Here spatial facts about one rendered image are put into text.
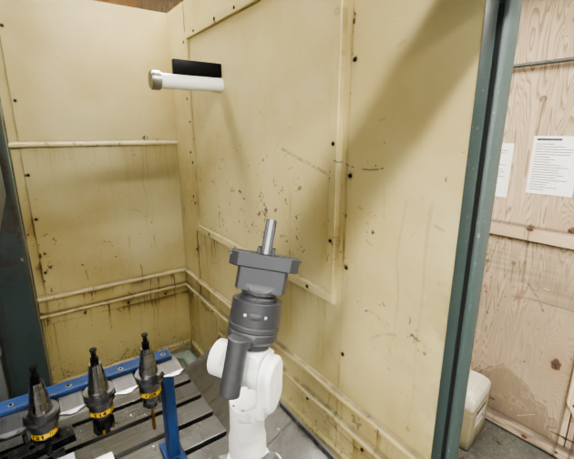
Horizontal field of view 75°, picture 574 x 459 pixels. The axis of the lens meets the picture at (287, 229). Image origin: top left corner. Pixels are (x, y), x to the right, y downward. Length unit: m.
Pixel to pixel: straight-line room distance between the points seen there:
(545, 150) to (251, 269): 1.96
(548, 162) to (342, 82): 1.62
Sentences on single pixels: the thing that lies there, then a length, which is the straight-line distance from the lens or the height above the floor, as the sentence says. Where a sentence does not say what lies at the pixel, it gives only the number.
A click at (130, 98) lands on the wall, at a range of 1.87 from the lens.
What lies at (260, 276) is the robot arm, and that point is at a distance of 0.63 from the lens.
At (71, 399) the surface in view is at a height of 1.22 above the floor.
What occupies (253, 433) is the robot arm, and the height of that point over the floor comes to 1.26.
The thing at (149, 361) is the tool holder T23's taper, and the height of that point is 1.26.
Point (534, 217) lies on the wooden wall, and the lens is 2.41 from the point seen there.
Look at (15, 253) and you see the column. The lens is 1.51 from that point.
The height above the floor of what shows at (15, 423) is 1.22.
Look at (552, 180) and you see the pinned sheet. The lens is 2.36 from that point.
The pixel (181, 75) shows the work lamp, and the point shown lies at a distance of 1.38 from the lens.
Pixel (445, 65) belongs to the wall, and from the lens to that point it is 0.75.
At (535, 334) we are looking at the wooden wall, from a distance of 2.59.
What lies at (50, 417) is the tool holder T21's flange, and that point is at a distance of 0.99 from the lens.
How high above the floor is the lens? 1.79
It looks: 15 degrees down
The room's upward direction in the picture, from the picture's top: straight up
